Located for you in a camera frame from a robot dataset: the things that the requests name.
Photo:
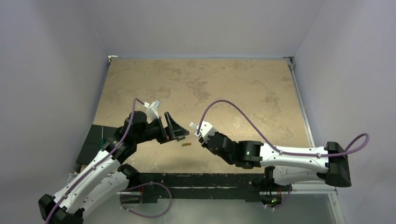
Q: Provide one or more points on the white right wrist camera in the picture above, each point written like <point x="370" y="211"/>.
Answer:
<point x="204" y="132"/>

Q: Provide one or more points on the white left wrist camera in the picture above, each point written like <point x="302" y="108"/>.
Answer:
<point x="152" y="109"/>

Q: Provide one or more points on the black mat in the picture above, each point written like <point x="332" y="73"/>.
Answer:
<point x="90" y="147"/>

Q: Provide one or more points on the aluminium frame rail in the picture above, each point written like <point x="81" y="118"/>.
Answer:
<point x="314" y="187"/>

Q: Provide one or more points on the green handled screwdriver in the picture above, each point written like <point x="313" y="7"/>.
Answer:
<point x="101" y="138"/>

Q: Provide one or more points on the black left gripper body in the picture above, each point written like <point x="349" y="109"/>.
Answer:
<point x="156" y="130"/>

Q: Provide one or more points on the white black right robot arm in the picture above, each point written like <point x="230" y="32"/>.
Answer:
<point x="328" y="163"/>

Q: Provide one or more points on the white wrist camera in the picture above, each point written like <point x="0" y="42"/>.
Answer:
<point x="152" y="109"/>
<point x="204" y="132"/>

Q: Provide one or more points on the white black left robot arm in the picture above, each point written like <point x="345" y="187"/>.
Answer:
<point x="107" y="168"/>

